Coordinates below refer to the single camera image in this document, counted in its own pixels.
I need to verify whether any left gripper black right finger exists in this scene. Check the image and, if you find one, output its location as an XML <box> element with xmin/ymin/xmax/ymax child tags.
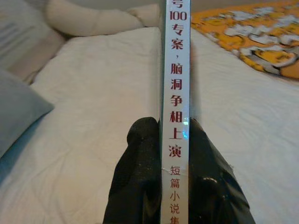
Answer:
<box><xmin>188</xmin><ymin>119</ymin><xmax>257</xmax><ymax>224</ymax></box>

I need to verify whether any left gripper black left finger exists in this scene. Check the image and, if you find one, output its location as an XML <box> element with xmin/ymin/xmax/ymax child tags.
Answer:
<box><xmin>102</xmin><ymin>116</ymin><xmax>163</xmax><ymax>224</ymax></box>

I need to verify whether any dark book with red cover print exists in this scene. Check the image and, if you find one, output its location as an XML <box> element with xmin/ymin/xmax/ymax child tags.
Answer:
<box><xmin>159</xmin><ymin>0</ymin><xmax>193</xmax><ymax>224</ymax></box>

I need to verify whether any orange yellow cartoon blanket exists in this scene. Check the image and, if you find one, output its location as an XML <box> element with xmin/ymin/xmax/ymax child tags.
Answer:
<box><xmin>191</xmin><ymin>1</ymin><xmax>299</xmax><ymax>81</ymax></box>

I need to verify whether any white quilted mattress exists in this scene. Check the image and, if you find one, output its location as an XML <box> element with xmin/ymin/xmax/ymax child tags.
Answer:
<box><xmin>0</xmin><ymin>27</ymin><xmax>299</xmax><ymax>224</ymax></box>

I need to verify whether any grey pillow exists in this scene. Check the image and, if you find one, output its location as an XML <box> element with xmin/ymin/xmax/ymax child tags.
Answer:
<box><xmin>0</xmin><ymin>69</ymin><xmax>56</xmax><ymax>161</ymax></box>

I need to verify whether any beige knotted long pillow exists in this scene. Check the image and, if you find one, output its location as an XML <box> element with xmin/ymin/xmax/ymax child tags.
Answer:
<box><xmin>45</xmin><ymin>0</ymin><xmax>162</xmax><ymax>37</ymax></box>

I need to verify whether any beige patterned cushion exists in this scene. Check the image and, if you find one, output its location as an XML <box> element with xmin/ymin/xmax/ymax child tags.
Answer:
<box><xmin>0</xmin><ymin>0</ymin><xmax>66</xmax><ymax>84</ymax></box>

